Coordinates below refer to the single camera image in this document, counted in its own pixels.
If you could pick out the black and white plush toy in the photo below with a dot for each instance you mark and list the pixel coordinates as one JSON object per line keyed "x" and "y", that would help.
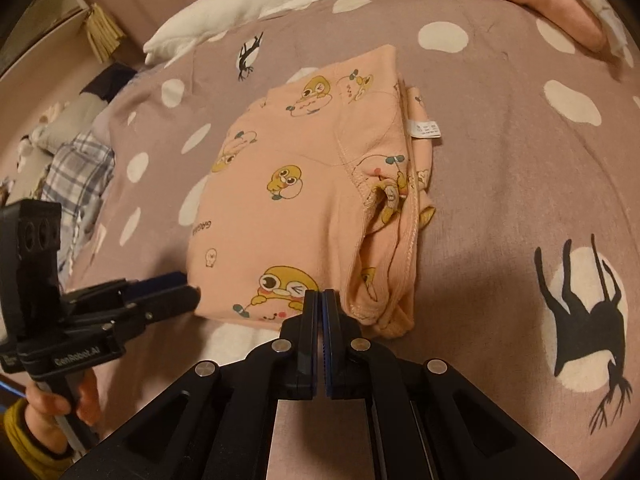
{"x": 25, "y": 147}

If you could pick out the white goose plush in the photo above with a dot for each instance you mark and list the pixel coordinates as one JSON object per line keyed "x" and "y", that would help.
{"x": 240, "y": 5}

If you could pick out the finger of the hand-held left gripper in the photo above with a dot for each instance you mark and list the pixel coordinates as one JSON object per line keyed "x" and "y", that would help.
{"x": 170, "y": 302}
{"x": 160, "y": 280}

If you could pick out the yellow tassel fringe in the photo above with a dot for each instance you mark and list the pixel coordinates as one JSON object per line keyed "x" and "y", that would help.
{"x": 102, "y": 32}

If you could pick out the mauve polka dot blanket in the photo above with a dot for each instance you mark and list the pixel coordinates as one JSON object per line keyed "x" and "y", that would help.
{"x": 500, "y": 185}

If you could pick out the grey plaid quilt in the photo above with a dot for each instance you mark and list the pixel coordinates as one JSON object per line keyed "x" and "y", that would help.
{"x": 80, "y": 165}

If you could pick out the person's left forearm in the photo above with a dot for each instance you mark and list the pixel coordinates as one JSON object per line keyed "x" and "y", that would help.
{"x": 25, "y": 450}

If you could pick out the white wall shelf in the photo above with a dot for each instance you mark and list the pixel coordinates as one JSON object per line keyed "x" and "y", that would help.
{"x": 55, "y": 15}

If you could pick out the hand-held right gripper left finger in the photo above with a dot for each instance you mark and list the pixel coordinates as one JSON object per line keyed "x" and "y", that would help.
{"x": 309, "y": 320}

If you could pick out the dark brown pillow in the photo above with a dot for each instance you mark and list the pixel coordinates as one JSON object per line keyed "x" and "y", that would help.
{"x": 112, "y": 82}

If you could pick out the person's left hand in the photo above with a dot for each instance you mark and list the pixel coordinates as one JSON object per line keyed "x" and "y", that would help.
{"x": 45, "y": 405}

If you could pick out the beige pillow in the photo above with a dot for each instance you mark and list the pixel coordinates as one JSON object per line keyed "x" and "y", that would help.
{"x": 75, "y": 115}

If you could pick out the pink cartoon print shirt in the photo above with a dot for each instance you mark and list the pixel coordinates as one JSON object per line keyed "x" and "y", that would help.
{"x": 300, "y": 160}

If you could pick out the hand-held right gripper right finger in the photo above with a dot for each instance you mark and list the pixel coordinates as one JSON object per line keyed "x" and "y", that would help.
{"x": 332, "y": 320}

